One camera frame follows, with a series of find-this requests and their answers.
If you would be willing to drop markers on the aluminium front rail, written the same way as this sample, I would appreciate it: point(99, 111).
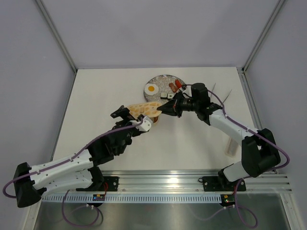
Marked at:
point(186, 181)

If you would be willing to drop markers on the metal tongs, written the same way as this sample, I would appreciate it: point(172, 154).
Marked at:
point(220, 96)

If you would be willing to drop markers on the right side aluminium rail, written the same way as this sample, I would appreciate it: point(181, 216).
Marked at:
point(249, 98)

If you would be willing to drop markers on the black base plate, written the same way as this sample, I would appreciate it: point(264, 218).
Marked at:
point(110, 184)
point(212, 184)

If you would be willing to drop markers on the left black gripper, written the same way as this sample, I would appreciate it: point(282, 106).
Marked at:
point(123, 113)

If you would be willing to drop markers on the circuit board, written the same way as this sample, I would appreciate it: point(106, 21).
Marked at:
point(99, 197)
point(227, 200)

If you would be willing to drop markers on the beige lunch box base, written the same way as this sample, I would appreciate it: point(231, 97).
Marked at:
point(155, 120)

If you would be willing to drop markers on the right aluminium frame post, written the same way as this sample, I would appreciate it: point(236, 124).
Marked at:
point(264, 33)

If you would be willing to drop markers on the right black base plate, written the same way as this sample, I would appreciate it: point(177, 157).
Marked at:
point(212, 184)

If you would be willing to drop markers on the left black camera box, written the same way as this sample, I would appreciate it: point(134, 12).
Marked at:
point(143, 124)

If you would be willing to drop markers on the red sausage toy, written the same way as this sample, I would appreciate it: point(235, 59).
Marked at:
point(178, 83)

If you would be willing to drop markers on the white slotted cable duct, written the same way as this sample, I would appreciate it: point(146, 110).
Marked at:
point(136, 198)

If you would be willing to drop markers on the right sushi roll piece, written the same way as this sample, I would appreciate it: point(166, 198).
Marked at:
point(170, 96)

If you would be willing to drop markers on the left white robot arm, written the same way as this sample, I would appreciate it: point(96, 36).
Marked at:
point(80, 170)

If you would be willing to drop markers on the round speckled grey plate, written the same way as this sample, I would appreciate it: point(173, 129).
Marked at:
point(162, 81)

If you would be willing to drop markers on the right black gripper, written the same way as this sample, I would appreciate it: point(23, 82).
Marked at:
point(172, 108)

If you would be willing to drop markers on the aluminium rail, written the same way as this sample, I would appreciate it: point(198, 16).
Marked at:
point(249, 98)
point(186, 181)

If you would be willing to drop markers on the right circuit board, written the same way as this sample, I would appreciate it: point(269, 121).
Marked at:
point(227, 200)

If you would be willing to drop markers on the left aluminium frame post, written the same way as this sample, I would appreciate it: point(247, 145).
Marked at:
point(50, 24)

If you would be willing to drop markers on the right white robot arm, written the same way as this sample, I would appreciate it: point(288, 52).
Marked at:
point(258, 151)

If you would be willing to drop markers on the beige lunch box lid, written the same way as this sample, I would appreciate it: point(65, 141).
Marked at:
point(146, 109)

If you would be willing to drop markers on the right black camera box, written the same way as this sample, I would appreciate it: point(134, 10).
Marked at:
point(200, 94)

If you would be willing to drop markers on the left sushi roll piece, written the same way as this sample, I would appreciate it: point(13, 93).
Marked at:
point(163, 95)

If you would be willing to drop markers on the sushi roll piece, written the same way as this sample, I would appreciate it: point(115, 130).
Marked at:
point(170, 96)
point(163, 95)

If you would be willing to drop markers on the black camera box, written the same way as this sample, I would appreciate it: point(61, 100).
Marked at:
point(143, 124)
point(200, 94)

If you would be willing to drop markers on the clear plastic tongs holder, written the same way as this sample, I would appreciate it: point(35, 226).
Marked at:
point(231, 148)

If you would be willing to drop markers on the toy fried egg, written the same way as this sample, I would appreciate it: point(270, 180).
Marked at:
point(151, 89)

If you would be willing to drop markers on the left circuit board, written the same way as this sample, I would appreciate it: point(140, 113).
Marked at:
point(99, 197)

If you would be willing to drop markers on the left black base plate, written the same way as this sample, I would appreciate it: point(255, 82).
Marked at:
point(110, 184)

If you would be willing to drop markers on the aluminium frame post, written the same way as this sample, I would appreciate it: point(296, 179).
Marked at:
point(50, 24)
point(264, 33)

